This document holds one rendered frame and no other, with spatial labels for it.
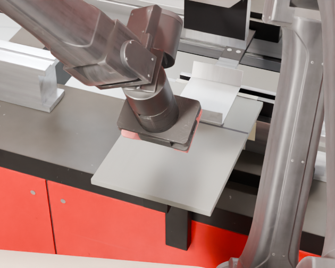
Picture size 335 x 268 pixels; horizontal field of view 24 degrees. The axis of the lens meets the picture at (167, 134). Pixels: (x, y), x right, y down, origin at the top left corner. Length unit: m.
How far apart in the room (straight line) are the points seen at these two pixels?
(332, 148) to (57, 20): 0.32
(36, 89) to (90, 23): 0.57
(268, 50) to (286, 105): 0.66
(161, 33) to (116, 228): 0.50
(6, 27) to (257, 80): 1.10
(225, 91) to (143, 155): 0.20
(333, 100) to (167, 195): 0.43
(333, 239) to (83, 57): 0.36
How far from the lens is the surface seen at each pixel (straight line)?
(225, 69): 1.27
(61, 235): 1.45
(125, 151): 1.15
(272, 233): 0.86
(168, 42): 0.97
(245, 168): 1.27
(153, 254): 1.38
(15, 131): 1.40
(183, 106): 1.04
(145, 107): 0.95
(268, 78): 3.03
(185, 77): 1.30
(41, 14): 0.82
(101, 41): 0.86
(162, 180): 1.10
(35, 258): 0.56
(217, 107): 1.23
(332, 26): 0.74
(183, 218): 1.25
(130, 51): 0.89
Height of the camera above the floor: 1.75
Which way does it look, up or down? 40 degrees down
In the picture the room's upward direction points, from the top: straight up
